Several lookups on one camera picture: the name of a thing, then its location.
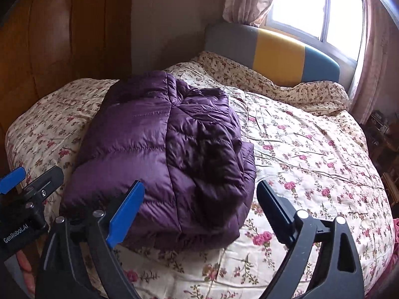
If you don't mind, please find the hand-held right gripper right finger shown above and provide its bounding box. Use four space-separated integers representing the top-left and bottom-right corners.
256 180 365 299

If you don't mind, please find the large-flower floral quilt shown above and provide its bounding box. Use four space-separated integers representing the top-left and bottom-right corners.
4 62 395 299

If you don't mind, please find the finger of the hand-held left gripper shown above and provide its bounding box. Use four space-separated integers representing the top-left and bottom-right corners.
23 166 64 200
0 166 26 194

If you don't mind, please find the purple puffer jacket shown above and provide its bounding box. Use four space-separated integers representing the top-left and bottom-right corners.
59 70 257 251

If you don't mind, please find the cluttered wooden side table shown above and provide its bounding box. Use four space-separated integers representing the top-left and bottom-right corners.
368 109 399 162

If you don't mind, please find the window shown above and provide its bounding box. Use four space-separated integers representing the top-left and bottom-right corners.
265 0 366 66

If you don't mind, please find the wooden wardrobe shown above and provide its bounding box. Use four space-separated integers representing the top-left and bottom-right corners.
0 0 135 169

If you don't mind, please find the long patterned pink curtain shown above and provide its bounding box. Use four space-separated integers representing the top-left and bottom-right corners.
349 0 399 125

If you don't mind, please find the red cloth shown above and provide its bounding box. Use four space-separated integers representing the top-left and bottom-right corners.
387 218 399 273

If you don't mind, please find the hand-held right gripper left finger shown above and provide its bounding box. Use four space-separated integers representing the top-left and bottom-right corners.
35 180 146 299

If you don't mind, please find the rattan chair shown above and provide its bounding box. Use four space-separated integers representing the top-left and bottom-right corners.
382 162 399 198

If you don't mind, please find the grey yellow blue headboard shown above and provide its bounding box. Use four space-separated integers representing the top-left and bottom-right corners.
204 22 340 88

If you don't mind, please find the small-flower floral blanket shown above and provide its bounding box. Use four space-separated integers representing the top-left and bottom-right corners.
165 51 350 113

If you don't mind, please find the person's left hand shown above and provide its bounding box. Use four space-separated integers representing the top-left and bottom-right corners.
17 252 35 294

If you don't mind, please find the short patterned pink curtain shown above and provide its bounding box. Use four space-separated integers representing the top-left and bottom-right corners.
223 0 281 27

